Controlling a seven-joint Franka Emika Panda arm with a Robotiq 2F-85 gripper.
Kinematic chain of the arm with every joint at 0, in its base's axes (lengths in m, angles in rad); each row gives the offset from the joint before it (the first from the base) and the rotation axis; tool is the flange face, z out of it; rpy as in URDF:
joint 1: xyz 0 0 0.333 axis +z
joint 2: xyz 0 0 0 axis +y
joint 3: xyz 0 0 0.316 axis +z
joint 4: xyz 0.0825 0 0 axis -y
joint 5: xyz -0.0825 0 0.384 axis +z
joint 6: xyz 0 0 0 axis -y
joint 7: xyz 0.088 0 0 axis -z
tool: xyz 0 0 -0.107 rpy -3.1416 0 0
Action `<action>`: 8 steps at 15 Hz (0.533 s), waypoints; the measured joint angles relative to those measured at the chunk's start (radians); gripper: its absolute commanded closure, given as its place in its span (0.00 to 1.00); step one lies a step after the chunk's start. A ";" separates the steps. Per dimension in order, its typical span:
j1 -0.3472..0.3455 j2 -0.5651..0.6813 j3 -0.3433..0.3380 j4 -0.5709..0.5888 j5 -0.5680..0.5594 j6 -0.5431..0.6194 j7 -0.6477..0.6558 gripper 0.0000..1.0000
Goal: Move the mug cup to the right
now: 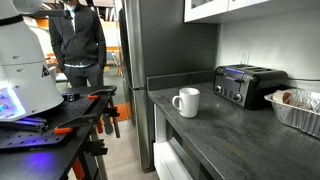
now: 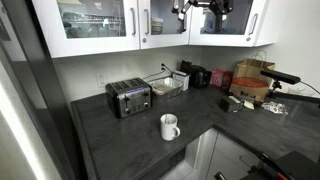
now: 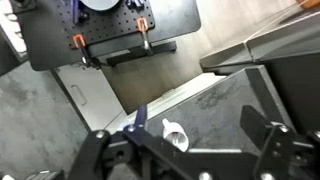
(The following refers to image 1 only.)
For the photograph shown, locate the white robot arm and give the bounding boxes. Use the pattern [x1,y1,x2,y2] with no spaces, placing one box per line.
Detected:
[0,0,63,122]

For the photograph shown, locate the aluminium foil tray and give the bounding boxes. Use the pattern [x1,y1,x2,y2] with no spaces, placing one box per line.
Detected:
[264,89,320,138]

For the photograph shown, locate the white lower cabinet drawers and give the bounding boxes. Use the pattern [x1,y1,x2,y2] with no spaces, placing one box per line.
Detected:
[153,106,214,180]

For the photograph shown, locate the white wall outlet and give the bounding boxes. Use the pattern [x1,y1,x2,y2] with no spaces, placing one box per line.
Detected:
[240,52,250,64]

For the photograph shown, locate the black orange bar clamp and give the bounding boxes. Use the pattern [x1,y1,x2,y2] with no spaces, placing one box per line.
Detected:
[54,86,120,138]

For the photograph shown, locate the white upper cabinets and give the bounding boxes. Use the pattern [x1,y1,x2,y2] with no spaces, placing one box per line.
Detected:
[183,0,320,24]

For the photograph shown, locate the person in dark jacket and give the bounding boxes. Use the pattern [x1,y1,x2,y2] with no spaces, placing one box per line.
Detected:
[49,0,106,87]

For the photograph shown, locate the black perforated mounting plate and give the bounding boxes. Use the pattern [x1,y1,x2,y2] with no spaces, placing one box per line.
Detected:
[0,97,92,151]

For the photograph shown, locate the black silver four-slot toaster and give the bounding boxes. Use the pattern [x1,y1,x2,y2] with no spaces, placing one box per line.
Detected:
[213,64,288,110]

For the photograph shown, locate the stainless steel refrigerator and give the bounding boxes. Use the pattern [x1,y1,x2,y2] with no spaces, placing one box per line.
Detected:
[119,0,218,172]

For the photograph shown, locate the white ceramic mug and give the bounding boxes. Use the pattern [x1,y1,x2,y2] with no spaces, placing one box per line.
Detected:
[172,87,200,118]

